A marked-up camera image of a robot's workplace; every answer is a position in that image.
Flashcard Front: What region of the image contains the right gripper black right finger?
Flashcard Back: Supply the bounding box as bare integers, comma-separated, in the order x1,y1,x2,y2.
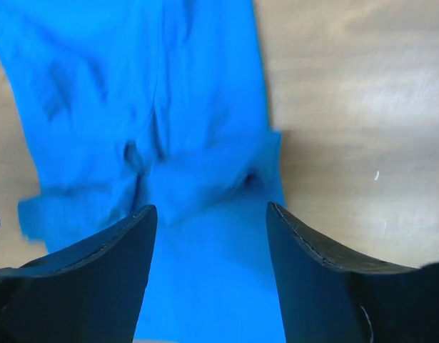
266,202,439,342

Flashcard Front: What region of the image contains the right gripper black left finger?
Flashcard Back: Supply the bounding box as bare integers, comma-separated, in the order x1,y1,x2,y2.
0,205,158,342

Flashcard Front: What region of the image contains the blue t shirt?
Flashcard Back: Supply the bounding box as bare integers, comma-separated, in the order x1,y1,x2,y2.
0,1,285,342

